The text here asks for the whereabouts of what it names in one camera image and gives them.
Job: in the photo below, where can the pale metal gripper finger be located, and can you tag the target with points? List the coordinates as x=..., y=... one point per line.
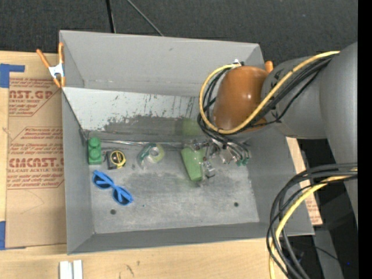
x=209, y=169
x=197, y=144

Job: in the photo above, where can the light green sponge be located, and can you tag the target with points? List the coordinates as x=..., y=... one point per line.
x=192, y=163

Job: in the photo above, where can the grey metal bin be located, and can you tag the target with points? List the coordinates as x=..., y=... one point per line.
x=174, y=208

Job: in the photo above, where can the yellow and black tape measure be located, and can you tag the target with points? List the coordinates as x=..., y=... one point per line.
x=117, y=158

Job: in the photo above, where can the blue sunglasses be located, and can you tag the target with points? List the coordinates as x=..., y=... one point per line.
x=114, y=189

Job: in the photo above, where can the green toy brick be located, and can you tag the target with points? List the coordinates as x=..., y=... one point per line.
x=94, y=153

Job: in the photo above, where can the brown cardboard board red print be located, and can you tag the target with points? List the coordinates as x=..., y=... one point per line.
x=35, y=202

